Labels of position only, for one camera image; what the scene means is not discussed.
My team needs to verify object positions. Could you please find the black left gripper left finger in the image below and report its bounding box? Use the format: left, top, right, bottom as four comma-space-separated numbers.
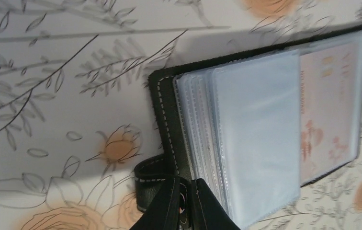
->
130, 177, 180, 230

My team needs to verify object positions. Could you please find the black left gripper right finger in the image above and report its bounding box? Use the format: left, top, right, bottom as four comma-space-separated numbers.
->
191, 178, 239, 230

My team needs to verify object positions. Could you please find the black card holder wallet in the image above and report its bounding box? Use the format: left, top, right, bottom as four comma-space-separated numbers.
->
134, 24, 362, 230

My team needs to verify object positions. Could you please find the floral patterned table mat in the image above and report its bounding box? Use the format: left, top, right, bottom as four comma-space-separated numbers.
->
0, 0, 362, 230

